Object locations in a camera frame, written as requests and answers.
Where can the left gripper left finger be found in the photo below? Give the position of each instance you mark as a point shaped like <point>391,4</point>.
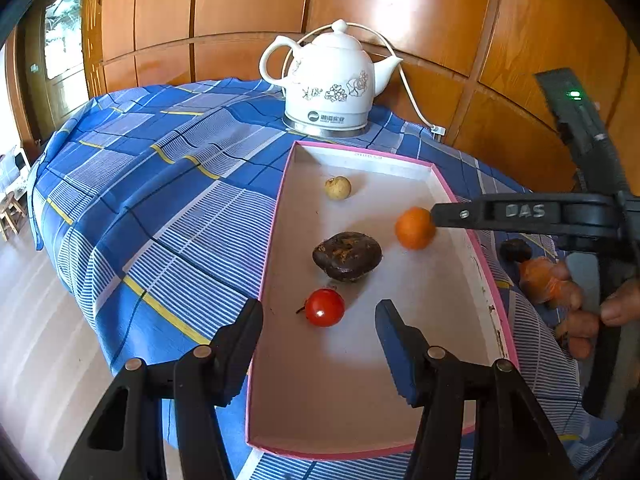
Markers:
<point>123,438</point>

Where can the person's right hand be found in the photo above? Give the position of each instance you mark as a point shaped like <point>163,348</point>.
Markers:
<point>579,327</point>

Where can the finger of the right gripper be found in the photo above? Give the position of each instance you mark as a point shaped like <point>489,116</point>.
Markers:
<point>529,213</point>

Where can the small yellow-green longan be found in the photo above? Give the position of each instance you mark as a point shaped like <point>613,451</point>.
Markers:
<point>338,188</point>

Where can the small wooden stool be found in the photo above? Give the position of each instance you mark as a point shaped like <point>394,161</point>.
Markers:
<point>11,215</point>

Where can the white ceramic electric kettle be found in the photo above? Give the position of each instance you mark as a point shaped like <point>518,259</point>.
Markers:
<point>331,84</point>

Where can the pink shallow cardboard tray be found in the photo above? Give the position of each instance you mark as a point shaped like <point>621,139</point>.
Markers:
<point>326,393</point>

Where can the orange plastic bag with fruit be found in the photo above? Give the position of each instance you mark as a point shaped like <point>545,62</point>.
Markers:
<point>537,282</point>

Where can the small orange mandarin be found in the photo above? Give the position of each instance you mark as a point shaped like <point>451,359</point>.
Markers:
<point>415,228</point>

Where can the wooden glass door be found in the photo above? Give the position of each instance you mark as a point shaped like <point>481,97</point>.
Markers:
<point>50,60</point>

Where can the wrinkled brown passion fruit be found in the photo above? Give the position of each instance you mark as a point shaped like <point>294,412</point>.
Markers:
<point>347,256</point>

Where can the dark brown passion fruit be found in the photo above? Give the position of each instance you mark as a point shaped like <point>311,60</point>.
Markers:
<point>515,251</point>

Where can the red cherry tomato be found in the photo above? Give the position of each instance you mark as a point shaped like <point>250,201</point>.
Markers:
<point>323,308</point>

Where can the blue plaid tablecloth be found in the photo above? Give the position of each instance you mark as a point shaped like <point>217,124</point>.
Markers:
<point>154,205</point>

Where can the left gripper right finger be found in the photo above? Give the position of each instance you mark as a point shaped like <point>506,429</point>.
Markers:
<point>513,438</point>

